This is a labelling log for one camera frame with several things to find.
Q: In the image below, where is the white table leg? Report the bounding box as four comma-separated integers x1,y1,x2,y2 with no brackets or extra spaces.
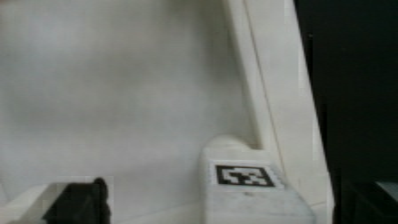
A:
199,135,316,224

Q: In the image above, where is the white square table top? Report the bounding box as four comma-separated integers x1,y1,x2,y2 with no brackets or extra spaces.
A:
0,0,334,224

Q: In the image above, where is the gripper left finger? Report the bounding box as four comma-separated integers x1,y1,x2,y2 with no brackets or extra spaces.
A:
42,178,112,224

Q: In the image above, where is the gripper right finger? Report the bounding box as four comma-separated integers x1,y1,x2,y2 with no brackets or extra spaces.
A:
339,179,398,224

